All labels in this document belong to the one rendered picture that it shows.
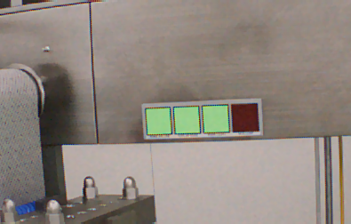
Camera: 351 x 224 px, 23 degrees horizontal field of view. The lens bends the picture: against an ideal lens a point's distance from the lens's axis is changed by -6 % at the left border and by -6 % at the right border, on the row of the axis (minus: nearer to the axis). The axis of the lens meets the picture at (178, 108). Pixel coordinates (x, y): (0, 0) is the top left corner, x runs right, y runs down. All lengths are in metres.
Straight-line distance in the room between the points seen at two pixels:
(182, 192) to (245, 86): 2.64
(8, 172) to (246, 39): 0.53
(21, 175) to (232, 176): 2.57
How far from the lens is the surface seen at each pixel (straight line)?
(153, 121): 1.77
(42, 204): 1.70
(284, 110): 1.69
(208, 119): 1.73
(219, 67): 1.72
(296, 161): 4.12
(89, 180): 1.84
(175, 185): 4.33
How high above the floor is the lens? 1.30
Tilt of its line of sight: 3 degrees down
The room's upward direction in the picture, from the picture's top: 4 degrees counter-clockwise
